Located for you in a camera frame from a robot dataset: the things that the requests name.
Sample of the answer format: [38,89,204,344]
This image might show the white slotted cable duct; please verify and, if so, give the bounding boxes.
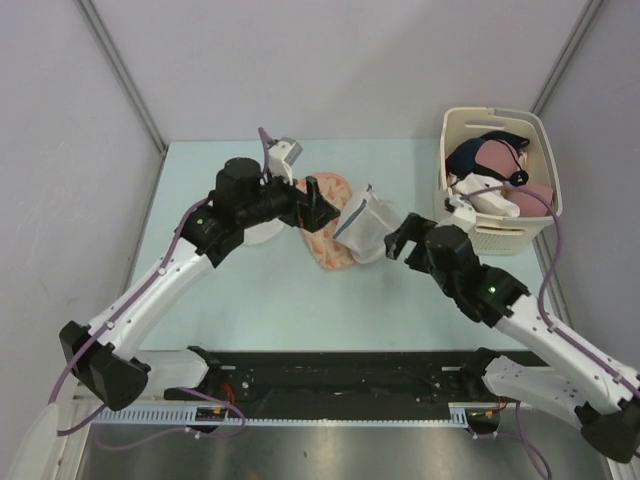
[95,402,502,428]

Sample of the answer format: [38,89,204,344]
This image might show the pink round mesh laundry bag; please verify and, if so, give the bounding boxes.
[244,219,284,246]

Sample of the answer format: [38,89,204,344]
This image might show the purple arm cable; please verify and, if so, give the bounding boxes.
[459,187,640,480]
[47,127,281,451]

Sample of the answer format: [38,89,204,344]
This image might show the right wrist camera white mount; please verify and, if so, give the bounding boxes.
[440,195,476,233]

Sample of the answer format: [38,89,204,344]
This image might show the cream perforated plastic basket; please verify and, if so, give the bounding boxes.
[434,107,563,255]

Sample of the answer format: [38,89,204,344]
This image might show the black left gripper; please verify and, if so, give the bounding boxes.
[238,163,338,233]

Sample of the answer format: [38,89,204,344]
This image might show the white mesh laundry bag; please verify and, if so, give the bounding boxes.
[333,184,402,264]

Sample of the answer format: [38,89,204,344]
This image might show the pink bra with black straps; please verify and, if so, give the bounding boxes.
[472,139,554,218]

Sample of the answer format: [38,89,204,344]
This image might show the white garment in basket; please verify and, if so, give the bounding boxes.
[450,173,520,218]

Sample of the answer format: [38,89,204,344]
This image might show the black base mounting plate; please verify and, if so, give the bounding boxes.
[162,348,513,413]

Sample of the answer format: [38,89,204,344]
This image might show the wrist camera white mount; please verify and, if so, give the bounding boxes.
[440,195,476,233]
[267,137,303,185]

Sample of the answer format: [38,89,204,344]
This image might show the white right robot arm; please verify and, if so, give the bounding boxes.
[384,213,639,463]

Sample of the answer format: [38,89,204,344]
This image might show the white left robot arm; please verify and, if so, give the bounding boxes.
[59,157,340,411]

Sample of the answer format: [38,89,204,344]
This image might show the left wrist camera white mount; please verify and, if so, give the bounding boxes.
[267,137,303,185]

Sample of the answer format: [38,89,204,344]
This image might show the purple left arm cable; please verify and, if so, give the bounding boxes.
[47,127,281,451]

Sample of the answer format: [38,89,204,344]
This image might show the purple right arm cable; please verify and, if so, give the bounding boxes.
[459,187,640,480]

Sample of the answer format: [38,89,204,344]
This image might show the floral peach mesh laundry bag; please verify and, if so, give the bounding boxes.
[294,171,359,271]

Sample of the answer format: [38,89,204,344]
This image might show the navy blue bra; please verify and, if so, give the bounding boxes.
[445,130,530,180]

